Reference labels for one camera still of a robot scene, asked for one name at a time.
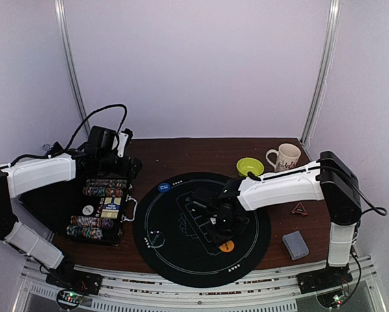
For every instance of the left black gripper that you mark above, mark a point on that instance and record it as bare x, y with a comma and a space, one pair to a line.
124, 171

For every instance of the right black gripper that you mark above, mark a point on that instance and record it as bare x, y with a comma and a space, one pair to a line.
199, 205

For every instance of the orange big blind button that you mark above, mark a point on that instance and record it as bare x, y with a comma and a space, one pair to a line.
227, 247

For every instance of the blue small blind button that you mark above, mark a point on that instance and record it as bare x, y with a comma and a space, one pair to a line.
164, 187

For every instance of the clear acrylic dealer puck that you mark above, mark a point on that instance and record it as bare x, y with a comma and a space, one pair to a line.
156, 239

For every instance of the poker chip row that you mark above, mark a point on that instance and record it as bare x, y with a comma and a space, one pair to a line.
86, 232
107, 183
88, 221
103, 192

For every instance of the red black triangle button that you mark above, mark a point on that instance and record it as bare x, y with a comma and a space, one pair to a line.
299, 209

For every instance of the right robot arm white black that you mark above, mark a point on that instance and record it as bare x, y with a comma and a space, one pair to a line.
327, 179

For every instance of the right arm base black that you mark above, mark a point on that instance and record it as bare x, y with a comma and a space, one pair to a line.
326, 278

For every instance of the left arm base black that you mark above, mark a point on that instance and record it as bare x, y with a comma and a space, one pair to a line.
66, 276

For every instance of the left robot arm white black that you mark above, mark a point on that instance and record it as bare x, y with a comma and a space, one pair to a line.
17, 178

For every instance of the black round poker mat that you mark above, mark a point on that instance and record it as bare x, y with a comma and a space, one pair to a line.
189, 256

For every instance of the boxed playing card deck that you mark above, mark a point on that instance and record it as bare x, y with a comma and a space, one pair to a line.
108, 207

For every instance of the black poker chip case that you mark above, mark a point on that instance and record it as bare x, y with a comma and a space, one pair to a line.
55, 204

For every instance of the white dealer button in case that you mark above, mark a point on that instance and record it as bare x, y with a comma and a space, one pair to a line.
87, 210

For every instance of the grey playing card deck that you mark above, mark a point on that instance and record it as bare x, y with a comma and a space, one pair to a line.
296, 245

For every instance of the green bowl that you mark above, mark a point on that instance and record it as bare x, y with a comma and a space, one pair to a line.
249, 164

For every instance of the white orange bowl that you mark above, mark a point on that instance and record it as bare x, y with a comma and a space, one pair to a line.
268, 175

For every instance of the white decorated mug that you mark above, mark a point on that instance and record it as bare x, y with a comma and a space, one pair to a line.
287, 156

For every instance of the right circuit board with LEDs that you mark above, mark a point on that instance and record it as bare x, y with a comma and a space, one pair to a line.
332, 300

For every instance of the circuit board with leds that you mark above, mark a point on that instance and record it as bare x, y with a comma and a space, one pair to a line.
332, 300
67, 299

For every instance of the left circuit board with LEDs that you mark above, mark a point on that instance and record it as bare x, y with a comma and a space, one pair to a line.
67, 299

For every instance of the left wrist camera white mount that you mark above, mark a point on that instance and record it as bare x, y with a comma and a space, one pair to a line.
124, 139

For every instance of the front aluminium rail frame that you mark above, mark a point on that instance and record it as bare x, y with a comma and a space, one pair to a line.
261, 290

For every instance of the right aluminium frame post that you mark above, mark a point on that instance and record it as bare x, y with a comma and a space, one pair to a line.
321, 80

